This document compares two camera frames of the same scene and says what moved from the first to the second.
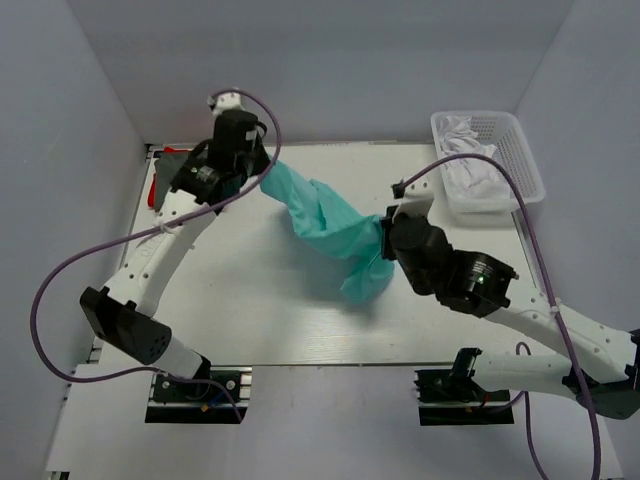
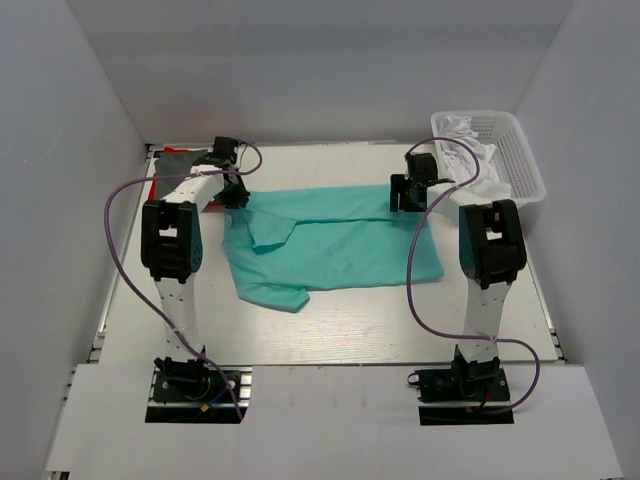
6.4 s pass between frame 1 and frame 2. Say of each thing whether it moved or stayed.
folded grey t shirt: stayed
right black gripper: moved
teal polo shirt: moved
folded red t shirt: stayed
